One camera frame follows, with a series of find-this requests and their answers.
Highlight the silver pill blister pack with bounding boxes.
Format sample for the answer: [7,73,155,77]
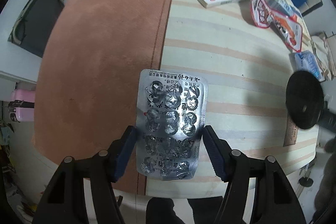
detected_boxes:
[135,69,209,181]

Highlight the black trousers legs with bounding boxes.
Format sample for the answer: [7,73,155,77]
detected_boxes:
[145,196,223,223]

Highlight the pink suitcase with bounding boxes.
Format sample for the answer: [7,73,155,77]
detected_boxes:
[8,89,35,122]

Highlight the black round disc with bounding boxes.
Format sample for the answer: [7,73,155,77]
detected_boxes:
[285,71,324,130]

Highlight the striped cream tablecloth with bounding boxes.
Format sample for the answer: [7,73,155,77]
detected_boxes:
[144,0,324,198]

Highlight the blue white tissue packet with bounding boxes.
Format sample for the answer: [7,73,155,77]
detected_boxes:
[289,51,324,82]

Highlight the orange red snack wrapper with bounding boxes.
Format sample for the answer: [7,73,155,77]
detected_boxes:
[270,10,302,52]

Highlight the brown suede table cover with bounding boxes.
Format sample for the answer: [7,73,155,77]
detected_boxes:
[32,0,180,195]

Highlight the red white snack wrapper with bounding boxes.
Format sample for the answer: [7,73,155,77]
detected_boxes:
[251,0,272,28]

